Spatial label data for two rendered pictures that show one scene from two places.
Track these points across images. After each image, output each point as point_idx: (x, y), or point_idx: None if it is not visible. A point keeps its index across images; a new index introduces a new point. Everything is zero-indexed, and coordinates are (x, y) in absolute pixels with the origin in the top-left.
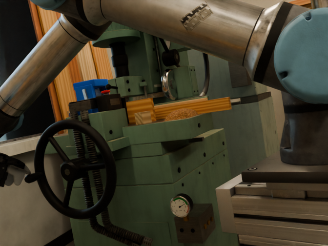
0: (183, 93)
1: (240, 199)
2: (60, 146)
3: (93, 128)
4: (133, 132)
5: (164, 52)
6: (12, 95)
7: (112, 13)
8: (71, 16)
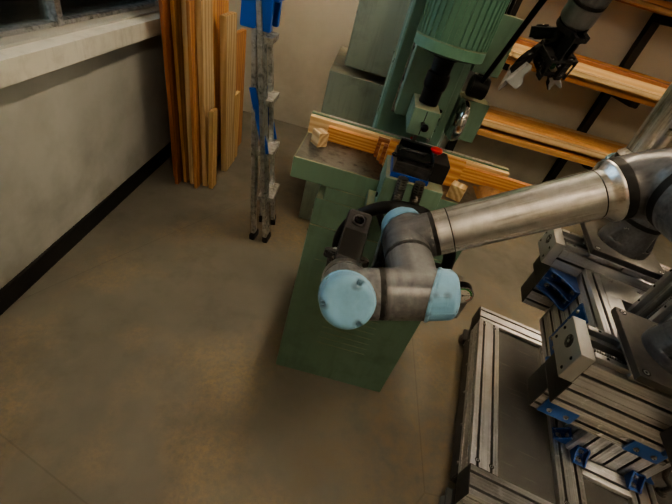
0: (463, 134)
1: (599, 369)
2: (327, 178)
3: (421, 205)
4: (442, 206)
5: (477, 80)
6: (471, 244)
7: None
8: None
